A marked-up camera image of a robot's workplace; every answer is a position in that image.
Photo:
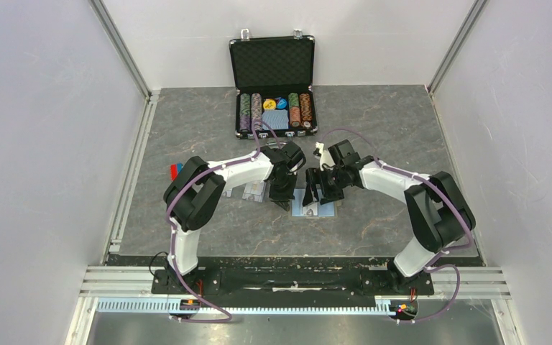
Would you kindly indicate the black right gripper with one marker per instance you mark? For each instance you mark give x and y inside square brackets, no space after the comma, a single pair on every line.
[315,176]

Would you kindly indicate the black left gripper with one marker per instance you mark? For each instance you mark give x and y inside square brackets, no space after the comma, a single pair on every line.
[283,199]

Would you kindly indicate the clear plastic card sleeve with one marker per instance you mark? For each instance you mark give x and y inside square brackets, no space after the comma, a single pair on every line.
[255,191]

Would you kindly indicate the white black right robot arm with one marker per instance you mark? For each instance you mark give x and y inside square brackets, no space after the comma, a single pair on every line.
[438,212]

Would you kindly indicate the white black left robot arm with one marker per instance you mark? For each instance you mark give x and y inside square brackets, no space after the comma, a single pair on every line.
[193,196]

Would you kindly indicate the blue playing card deck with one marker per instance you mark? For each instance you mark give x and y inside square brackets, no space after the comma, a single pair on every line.
[276,119]

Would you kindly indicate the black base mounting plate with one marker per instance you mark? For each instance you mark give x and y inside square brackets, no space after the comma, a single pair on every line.
[300,281]

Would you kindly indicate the blue dealer button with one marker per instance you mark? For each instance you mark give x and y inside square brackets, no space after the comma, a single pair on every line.
[281,103]

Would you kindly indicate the orange brown chip stack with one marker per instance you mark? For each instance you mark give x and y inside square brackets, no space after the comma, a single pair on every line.
[306,112]

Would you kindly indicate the green orange chip stack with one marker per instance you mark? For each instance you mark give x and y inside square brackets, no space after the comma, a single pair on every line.
[294,109]

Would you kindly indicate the yellow dealer button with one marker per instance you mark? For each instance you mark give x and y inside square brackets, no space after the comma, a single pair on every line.
[269,104]

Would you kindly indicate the grey purple chip stack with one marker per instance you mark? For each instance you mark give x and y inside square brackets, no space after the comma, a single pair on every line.
[256,111]

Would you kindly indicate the purple green chip stack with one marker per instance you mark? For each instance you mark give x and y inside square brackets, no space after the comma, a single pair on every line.
[244,112]

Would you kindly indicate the colourful toy block stack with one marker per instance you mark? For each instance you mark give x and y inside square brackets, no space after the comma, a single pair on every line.
[174,170]

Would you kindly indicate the black poker chip case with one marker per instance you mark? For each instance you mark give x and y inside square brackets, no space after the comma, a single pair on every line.
[273,67]

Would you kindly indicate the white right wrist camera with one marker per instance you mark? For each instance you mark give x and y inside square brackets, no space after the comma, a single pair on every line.
[323,155]

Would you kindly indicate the white slotted cable duct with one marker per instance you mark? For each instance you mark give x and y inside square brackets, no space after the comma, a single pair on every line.
[177,306]

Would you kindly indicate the aluminium frame rail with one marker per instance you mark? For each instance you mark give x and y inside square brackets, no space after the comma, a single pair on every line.
[479,283]

